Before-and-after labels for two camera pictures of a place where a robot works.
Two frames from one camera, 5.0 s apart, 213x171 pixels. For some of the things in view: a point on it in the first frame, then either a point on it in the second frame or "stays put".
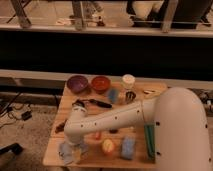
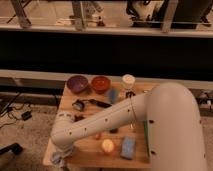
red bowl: x=101 y=84 stays put
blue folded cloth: x=128 y=146 stays put
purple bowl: x=77 y=84 stays put
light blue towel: x=65 y=151 → x=58 y=158
